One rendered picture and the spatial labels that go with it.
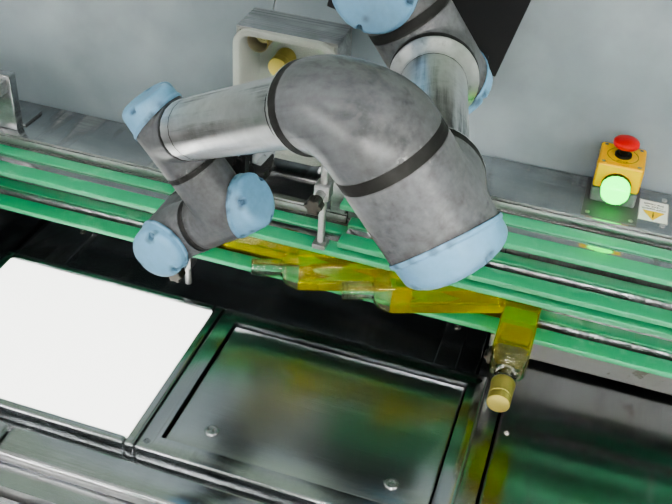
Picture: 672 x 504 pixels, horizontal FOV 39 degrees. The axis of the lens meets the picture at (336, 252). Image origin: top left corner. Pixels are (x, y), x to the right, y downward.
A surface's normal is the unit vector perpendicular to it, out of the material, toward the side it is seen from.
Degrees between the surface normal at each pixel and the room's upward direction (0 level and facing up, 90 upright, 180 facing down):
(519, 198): 90
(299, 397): 90
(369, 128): 35
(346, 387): 90
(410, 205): 18
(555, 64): 0
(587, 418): 89
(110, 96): 0
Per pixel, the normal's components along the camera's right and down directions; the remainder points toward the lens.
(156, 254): -0.33, 0.57
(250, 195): 0.79, -0.27
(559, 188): 0.06, -0.80
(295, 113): -0.74, 0.16
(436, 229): 0.07, 0.40
